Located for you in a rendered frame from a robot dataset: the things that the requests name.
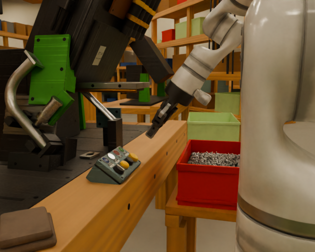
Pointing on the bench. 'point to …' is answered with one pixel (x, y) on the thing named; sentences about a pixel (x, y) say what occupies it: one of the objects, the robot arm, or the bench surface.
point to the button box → (113, 179)
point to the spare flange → (89, 155)
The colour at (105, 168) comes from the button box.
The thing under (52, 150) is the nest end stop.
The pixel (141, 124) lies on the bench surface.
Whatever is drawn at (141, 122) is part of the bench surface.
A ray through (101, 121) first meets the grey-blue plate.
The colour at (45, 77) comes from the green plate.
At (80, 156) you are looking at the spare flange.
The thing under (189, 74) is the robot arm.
